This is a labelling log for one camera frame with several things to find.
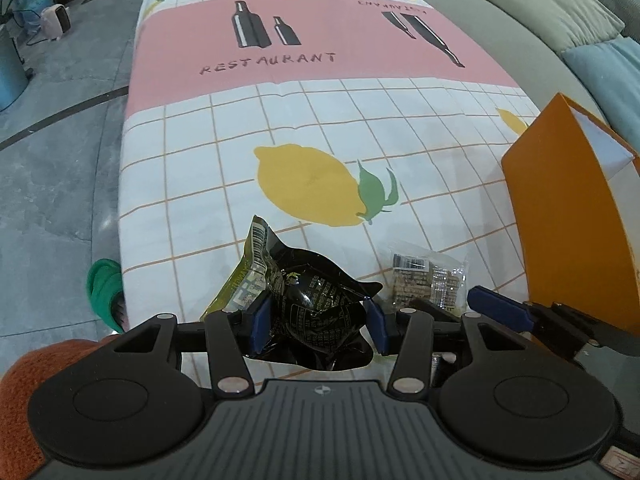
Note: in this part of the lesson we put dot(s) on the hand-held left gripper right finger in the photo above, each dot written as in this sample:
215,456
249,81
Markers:
376,327

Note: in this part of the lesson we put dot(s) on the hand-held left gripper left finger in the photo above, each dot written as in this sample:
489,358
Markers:
260,326

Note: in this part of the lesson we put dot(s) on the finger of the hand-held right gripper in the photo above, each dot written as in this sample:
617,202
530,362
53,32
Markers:
497,306

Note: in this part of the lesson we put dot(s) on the black and green snack packet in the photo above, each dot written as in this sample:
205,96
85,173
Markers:
310,315

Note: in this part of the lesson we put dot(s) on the clear brown cracker packet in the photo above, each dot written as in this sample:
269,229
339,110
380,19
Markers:
425,275

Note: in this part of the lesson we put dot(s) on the orange paper box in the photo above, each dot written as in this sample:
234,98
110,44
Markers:
575,195

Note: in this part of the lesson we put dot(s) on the green slipper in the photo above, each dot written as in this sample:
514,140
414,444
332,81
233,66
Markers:
104,285

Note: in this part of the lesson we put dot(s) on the printed pink and white tablecloth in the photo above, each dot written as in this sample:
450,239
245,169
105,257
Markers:
310,110

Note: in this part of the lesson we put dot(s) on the person's orange fleece clothing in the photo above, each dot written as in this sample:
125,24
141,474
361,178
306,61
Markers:
30,385

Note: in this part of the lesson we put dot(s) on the light blue pillow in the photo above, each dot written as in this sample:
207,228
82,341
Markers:
605,75

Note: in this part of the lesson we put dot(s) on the grey sofa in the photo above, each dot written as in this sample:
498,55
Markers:
500,25

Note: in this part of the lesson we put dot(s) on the beige cushion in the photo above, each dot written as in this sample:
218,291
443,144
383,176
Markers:
550,5

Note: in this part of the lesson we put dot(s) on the dark bin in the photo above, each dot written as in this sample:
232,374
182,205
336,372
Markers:
10,70

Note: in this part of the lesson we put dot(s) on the pink space heater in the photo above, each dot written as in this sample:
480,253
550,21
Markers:
56,21

